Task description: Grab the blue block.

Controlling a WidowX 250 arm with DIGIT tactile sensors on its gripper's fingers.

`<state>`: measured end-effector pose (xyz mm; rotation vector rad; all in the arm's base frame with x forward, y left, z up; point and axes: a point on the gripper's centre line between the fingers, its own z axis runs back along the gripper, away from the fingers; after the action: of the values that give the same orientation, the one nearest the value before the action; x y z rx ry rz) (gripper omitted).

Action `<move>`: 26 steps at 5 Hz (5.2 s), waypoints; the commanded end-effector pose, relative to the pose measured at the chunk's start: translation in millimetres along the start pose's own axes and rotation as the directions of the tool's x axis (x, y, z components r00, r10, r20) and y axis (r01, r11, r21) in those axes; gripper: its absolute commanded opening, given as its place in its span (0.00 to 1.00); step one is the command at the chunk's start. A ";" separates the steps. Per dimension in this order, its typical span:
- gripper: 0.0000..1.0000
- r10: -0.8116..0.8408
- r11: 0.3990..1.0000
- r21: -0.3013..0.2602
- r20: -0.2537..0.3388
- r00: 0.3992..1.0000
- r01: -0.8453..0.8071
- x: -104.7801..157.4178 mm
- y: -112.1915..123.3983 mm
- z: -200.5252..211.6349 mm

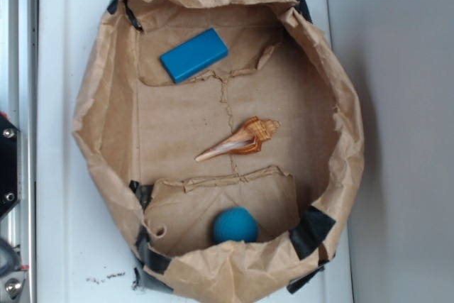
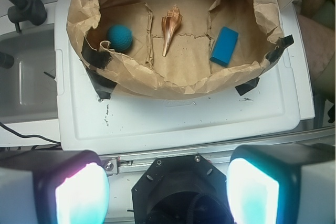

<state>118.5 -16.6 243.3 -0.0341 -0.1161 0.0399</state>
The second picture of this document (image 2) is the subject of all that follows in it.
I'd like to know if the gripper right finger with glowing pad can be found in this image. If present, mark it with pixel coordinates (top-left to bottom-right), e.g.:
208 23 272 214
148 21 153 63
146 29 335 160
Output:
227 144 335 223

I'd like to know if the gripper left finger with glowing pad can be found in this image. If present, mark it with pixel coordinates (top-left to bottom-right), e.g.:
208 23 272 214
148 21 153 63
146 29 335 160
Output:
1 150 110 223

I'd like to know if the blue rectangular block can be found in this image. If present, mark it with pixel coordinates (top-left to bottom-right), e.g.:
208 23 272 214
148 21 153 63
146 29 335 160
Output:
210 27 238 67

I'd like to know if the white plastic bin lid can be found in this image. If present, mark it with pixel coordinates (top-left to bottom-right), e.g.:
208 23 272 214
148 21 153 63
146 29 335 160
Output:
55 0 300 155

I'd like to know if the translucent plastic tub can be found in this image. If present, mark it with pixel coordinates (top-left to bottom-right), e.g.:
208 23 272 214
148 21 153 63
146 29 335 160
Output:
1 24 58 123

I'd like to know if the teal dimpled ball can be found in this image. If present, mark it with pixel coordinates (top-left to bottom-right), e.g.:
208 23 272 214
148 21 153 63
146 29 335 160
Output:
107 25 133 52

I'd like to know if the brown paper bag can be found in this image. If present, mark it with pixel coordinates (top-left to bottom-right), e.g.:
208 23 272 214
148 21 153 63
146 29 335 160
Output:
67 0 293 100

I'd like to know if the orange spiral seashell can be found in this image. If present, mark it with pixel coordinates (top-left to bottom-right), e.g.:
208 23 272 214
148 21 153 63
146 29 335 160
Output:
161 4 183 57

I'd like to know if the black cable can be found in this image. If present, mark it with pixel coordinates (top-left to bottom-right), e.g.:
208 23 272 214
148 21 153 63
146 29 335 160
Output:
0 121 61 145

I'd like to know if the aluminium frame rail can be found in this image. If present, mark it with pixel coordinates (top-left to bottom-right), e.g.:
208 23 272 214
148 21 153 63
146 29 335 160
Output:
100 125 335 176

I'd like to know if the black octagonal mount plate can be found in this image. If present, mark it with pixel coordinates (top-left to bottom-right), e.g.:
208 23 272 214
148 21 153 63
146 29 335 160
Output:
132 154 235 223

